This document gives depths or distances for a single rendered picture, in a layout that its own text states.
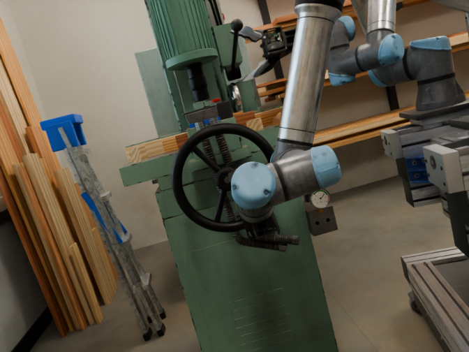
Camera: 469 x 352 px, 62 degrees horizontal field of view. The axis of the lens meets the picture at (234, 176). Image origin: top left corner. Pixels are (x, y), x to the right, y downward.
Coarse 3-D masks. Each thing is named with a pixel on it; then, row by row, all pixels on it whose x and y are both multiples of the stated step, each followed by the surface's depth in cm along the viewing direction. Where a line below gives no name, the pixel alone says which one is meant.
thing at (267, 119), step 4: (272, 112) 136; (276, 112) 136; (260, 116) 135; (264, 116) 135; (268, 116) 136; (272, 116) 136; (264, 120) 136; (268, 120) 136; (272, 120) 136; (264, 124) 136; (268, 124) 136; (168, 140) 134; (172, 140) 134; (164, 144) 134; (168, 144) 134; (172, 144) 134; (176, 144) 134; (164, 148) 134; (168, 148) 134; (172, 148) 134; (176, 148) 134
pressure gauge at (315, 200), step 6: (318, 192) 118; (324, 192) 118; (312, 198) 118; (318, 198) 118; (324, 198) 119; (330, 198) 119; (312, 204) 118; (318, 204) 119; (324, 204) 119; (318, 210) 122
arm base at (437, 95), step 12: (420, 84) 132; (432, 84) 129; (444, 84) 128; (456, 84) 129; (420, 96) 133; (432, 96) 129; (444, 96) 127; (456, 96) 127; (420, 108) 133; (432, 108) 129
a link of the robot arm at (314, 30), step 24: (312, 0) 75; (336, 0) 76; (312, 24) 77; (312, 48) 77; (288, 72) 81; (312, 72) 78; (288, 96) 80; (312, 96) 78; (288, 120) 80; (312, 120) 79; (288, 144) 80; (312, 144) 82
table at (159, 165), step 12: (264, 132) 121; (276, 132) 121; (252, 144) 121; (156, 156) 125; (168, 156) 119; (192, 156) 120; (216, 156) 111; (240, 156) 111; (120, 168) 118; (132, 168) 118; (144, 168) 119; (156, 168) 119; (168, 168) 119; (192, 168) 111; (204, 168) 111; (132, 180) 119; (144, 180) 119
